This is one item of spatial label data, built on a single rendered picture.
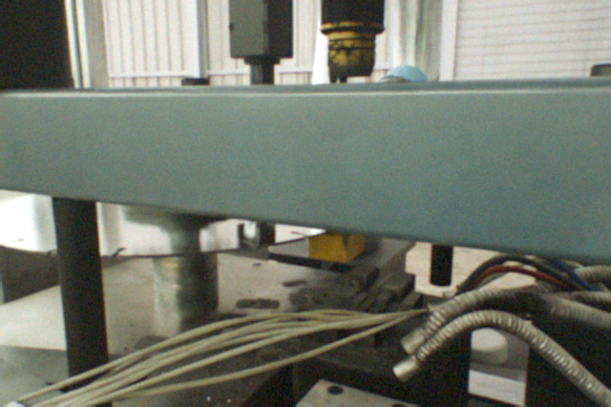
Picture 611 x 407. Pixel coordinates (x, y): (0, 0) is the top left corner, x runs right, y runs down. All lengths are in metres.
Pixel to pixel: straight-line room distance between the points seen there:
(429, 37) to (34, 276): 0.73
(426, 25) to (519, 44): 5.34
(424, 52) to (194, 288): 0.66
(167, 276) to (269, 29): 0.23
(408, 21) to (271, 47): 0.58
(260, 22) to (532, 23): 5.94
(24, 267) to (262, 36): 0.41
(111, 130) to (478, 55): 6.22
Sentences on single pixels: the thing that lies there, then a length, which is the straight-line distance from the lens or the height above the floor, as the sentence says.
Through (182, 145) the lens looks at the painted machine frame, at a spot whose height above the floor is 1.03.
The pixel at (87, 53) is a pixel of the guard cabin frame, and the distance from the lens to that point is 1.00.
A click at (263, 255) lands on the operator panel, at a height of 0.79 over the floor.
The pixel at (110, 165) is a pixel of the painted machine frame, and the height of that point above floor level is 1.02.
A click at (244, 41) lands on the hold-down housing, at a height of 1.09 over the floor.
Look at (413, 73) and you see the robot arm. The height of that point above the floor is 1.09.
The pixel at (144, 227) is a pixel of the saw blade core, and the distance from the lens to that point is 0.40.
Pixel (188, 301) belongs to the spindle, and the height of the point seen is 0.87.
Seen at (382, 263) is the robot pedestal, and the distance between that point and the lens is 0.98.
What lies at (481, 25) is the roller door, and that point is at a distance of 6.38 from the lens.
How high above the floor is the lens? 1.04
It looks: 12 degrees down
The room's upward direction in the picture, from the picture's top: straight up
